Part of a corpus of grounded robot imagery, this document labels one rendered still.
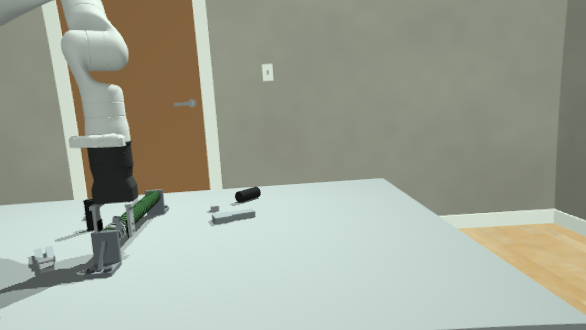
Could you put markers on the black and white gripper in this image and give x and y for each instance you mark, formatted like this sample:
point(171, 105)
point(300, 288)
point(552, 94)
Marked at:
point(111, 167)

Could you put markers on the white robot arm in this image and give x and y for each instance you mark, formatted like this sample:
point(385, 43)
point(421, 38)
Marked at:
point(85, 51)

